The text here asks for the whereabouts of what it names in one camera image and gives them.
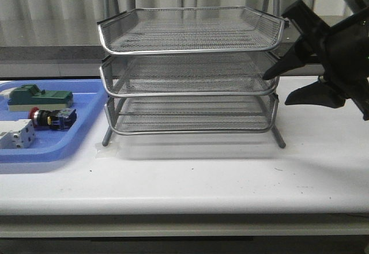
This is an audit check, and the blue plastic tray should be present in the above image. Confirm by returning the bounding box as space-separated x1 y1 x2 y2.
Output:
1 79 107 164

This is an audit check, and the grey background counter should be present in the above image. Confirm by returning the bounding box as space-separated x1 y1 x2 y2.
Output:
0 16 369 78

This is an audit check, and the red emergency push button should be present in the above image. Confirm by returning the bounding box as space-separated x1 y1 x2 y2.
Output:
28 107 77 130

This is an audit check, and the green electrical switch block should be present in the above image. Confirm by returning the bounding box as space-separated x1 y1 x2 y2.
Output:
7 84 74 111

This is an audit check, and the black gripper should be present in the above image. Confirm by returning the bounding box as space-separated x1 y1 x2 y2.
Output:
262 0 368 120

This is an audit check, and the silver mesh tray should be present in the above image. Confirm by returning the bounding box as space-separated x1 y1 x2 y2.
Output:
97 6 285 55
104 94 278 135
100 52 278 97

